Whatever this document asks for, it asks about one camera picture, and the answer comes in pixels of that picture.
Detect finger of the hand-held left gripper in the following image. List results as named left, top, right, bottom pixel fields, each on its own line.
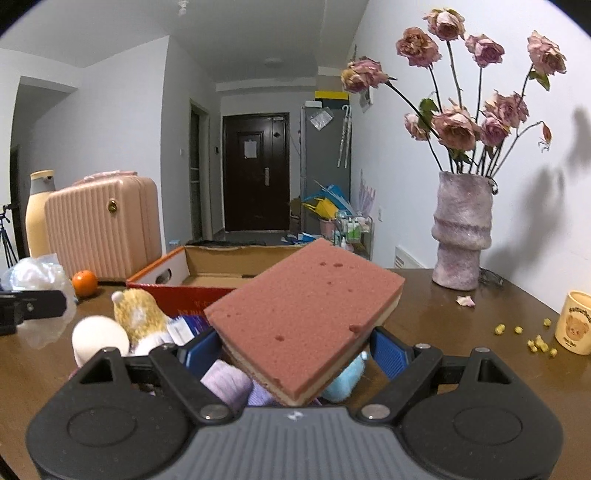
left=16, top=290, right=66, bottom=320

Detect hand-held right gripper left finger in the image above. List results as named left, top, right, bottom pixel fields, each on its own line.
left=76, top=328, right=236, bottom=423

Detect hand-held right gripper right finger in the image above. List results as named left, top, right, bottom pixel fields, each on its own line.
left=355, top=325, right=515, bottom=423

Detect light blue plush toy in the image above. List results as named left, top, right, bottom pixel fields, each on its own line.
left=321, top=351, right=370, bottom=402

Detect yellow plush toy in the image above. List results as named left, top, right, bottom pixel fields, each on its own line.
left=112, top=288, right=176, bottom=356

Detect orange sided cardboard box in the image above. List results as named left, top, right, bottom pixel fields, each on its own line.
left=126, top=244, right=319, bottom=324

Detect red sponge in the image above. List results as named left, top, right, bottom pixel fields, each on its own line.
left=204, top=237, right=406, bottom=407

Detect white round soft ball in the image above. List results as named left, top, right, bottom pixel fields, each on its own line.
left=71, top=316, right=131, bottom=370

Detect blue packet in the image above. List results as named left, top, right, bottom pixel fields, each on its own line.
left=167, top=311, right=213, bottom=344

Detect clear plastic bag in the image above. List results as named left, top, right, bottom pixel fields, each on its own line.
left=0, top=253, right=79, bottom=349

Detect purple knitted cloth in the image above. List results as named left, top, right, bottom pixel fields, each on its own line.
left=199, top=360, right=287, bottom=409

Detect orange fruit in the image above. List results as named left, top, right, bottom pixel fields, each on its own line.
left=71, top=270, right=99, bottom=297

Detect black tripod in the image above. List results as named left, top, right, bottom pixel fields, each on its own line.
left=0, top=203, right=19, bottom=268

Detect beige bottle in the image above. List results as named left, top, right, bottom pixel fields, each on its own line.
left=25, top=170, right=57, bottom=259

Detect white printed box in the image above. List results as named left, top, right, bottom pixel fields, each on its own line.
left=394, top=246, right=428, bottom=269

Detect pink ribbed suitcase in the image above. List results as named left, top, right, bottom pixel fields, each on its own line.
left=44, top=174, right=163, bottom=282

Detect scattered yellow buds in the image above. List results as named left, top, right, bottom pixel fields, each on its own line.
left=493, top=318, right=559, bottom=357

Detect black bag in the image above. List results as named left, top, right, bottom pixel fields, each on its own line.
left=187, top=237, right=278, bottom=247

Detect purple fuzzy vase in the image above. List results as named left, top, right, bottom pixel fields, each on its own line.
left=431, top=171, right=495, bottom=291

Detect purple feather decoration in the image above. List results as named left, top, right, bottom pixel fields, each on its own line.
left=359, top=170, right=377, bottom=215

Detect pile of blue yellow bags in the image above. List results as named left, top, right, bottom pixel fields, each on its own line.
left=300, top=182, right=352, bottom=220

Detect dark brown door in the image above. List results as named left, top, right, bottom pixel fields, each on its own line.
left=222, top=113, right=291, bottom=232

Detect cream mug with bear print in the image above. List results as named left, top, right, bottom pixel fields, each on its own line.
left=554, top=291, right=591, bottom=356

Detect grey refrigerator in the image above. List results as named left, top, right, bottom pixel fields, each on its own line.
left=301, top=104, right=352, bottom=232

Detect white folded umbrella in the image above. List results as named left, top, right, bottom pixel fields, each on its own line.
left=337, top=105, right=351, bottom=169

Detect bunch of dried roses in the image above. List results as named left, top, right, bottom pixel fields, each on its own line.
left=341, top=7, right=568, bottom=178

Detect yellow and black box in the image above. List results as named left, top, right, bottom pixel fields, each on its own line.
left=315, top=90, right=351, bottom=107

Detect wire trolley cart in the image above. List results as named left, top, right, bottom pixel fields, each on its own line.
left=335, top=210, right=374, bottom=261

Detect side door frame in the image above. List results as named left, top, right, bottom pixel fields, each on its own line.
left=190, top=102, right=209, bottom=241

